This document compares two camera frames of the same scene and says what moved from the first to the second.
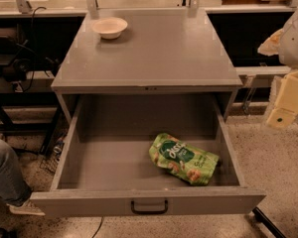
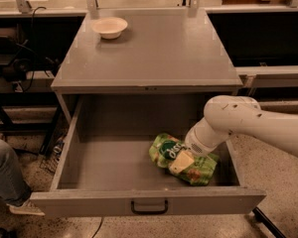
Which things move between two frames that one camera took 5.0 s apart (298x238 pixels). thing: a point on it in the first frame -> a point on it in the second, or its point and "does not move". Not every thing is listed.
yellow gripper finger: x=292 y=98 -> x=201 y=140
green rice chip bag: x=189 y=163 does not move
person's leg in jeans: x=5 y=179 does not move
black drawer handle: x=149 y=212 does not move
